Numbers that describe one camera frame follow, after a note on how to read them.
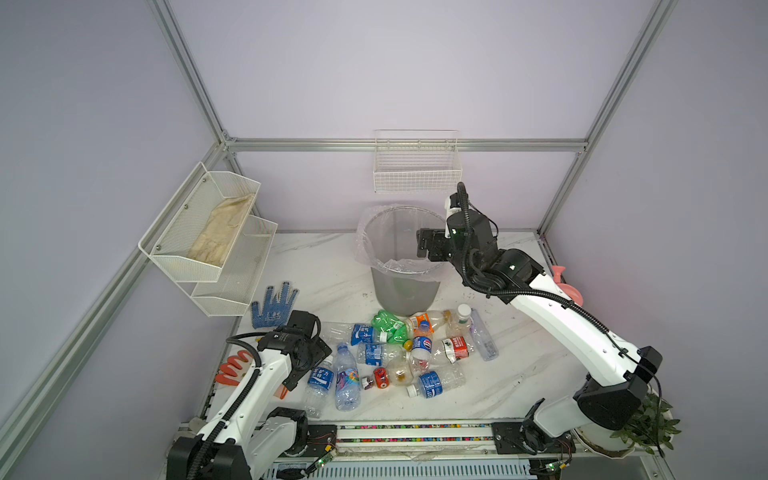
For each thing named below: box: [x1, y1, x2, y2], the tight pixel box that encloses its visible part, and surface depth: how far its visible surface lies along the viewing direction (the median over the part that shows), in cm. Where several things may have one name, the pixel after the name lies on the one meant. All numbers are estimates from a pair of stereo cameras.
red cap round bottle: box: [373, 363, 413, 389], surface depth 83 cm
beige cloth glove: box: [188, 194, 255, 266], surface depth 80 cm
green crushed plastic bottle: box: [372, 309, 413, 351], surface depth 92 cm
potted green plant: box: [610, 393, 681, 455], surface depth 62 cm
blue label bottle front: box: [406, 366, 466, 399], surface depth 79 cm
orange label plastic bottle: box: [414, 313, 435, 337], surface depth 92 cm
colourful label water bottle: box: [335, 342, 361, 412], surface depth 78 cm
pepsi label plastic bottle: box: [411, 327, 433, 365], surface depth 84 cm
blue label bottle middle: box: [357, 342, 411, 367], surface depth 85 cm
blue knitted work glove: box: [251, 281, 300, 328], surface depth 100 cm
